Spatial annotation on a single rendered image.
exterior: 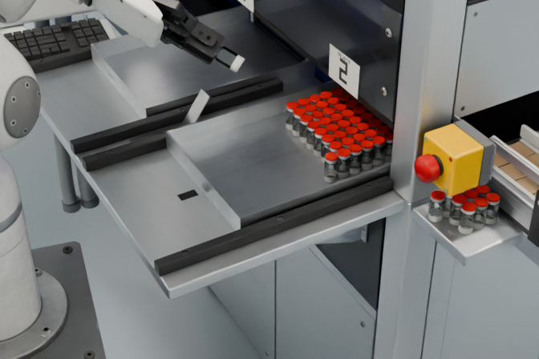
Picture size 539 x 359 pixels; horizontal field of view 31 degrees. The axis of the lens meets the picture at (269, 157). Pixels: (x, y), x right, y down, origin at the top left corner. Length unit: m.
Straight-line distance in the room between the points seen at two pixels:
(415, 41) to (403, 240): 0.35
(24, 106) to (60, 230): 1.79
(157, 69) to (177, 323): 0.91
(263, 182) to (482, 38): 0.41
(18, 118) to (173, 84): 0.72
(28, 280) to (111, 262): 1.44
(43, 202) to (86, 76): 1.19
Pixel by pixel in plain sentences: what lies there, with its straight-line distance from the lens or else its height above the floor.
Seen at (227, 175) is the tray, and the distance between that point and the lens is 1.54.
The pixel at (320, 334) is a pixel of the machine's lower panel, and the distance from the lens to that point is 1.96.
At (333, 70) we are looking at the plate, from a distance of 1.57.
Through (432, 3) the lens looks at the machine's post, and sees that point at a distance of 1.31.
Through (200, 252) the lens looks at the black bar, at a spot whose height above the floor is 0.90.
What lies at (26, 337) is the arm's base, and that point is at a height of 0.87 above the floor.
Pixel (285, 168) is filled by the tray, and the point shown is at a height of 0.88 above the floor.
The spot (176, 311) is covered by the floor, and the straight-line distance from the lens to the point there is 2.57.
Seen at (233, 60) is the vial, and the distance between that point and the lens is 1.23.
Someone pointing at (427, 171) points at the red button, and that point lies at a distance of 1.36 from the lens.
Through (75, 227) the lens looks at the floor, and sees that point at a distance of 2.87.
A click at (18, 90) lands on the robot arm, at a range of 1.09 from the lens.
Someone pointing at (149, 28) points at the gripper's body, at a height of 1.23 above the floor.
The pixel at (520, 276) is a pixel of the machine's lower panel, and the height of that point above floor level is 0.60.
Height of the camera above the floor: 1.80
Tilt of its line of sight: 36 degrees down
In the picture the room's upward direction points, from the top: straight up
